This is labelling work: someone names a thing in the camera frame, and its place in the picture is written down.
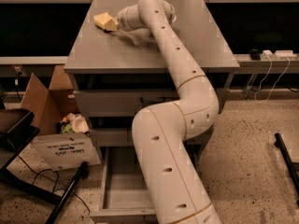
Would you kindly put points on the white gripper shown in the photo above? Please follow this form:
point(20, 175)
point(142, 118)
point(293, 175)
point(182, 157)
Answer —
point(121, 20)

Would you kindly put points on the yellow sponge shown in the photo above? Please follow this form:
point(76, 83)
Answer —
point(106, 22)

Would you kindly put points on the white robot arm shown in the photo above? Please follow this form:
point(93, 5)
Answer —
point(159, 131)

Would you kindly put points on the grey drawer cabinet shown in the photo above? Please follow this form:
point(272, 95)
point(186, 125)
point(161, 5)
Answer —
point(117, 61)

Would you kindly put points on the grey top drawer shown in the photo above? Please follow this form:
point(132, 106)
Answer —
point(119, 103)

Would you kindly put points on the grey drawer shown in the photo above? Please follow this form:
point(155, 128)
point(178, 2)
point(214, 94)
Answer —
point(124, 198)
point(122, 137)
point(119, 103)

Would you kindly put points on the grey middle drawer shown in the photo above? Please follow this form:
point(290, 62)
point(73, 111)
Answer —
point(122, 137)

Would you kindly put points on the grey bottom drawer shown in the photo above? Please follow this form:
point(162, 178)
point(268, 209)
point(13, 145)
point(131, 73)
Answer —
point(124, 198)

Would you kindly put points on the brown cardboard box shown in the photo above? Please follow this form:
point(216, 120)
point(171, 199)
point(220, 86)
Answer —
point(49, 105)

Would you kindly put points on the toys in box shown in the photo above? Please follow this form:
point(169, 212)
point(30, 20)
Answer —
point(72, 123)

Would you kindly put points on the black charger on ledge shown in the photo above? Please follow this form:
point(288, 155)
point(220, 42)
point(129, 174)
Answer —
point(255, 54)

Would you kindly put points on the white power adapter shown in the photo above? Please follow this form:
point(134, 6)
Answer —
point(279, 54)

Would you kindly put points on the black bar at right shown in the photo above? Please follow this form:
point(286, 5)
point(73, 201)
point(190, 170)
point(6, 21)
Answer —
point(292, 167)

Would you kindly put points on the black stand frame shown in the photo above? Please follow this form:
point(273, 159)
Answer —
point(31, 193)

